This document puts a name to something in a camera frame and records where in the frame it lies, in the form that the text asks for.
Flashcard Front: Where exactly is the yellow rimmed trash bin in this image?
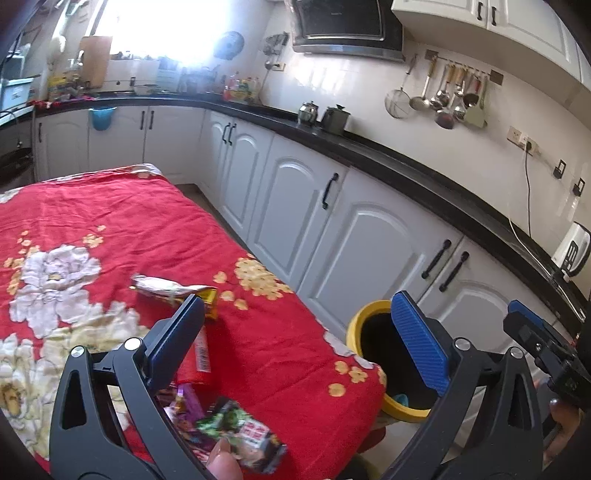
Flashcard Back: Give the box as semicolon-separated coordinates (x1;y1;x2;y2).
346;300;438;423

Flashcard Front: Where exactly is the steel strainer ladle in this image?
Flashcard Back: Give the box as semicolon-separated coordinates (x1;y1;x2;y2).
385;54;418;119

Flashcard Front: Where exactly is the person's right hand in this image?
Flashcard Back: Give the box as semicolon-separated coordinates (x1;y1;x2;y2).
543;399;584;466

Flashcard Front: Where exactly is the person's left hand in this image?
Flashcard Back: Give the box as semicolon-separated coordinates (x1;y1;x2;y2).
206;438;243;480

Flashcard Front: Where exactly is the white storage box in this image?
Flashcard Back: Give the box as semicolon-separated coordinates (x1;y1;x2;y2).
0;78;34;110

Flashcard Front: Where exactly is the wooden cutting board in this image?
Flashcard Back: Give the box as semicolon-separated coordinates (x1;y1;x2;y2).
79;35;112;89

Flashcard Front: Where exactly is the white toaster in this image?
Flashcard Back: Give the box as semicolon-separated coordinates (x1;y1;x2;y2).
551;222;590;278

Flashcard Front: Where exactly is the steel kettle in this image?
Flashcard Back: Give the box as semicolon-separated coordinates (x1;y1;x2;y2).
297;101;318;127

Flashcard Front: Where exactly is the black range hood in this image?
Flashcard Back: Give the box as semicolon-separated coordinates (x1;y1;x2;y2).
284;0;405;62

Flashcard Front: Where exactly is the blue hanging basket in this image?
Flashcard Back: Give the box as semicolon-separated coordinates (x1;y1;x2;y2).
89;107;117;132

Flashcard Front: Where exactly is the silver yellow foil wrapper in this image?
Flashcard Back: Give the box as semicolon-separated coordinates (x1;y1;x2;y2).
130;274;218;320

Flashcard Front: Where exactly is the green black snack packet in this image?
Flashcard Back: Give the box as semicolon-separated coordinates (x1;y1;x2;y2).
190;397;287;475

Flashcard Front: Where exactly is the dark green pot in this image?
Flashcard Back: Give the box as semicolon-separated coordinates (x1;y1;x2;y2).
321;104;349;136

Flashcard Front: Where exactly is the steel soup ladle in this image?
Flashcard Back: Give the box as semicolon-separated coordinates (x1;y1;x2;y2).
410;57;438;112

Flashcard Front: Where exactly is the blue wall plate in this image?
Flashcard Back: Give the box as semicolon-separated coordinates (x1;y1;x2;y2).
213;31;245;60

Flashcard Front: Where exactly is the purple snack wrapper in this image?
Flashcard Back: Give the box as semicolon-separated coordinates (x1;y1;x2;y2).
156;383;215;461

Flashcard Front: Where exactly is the black kitchen countertop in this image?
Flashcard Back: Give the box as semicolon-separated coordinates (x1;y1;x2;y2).
34;94;585;336

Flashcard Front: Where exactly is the red floral tablecloth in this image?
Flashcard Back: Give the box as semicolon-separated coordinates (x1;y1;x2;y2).
1;165;385;479

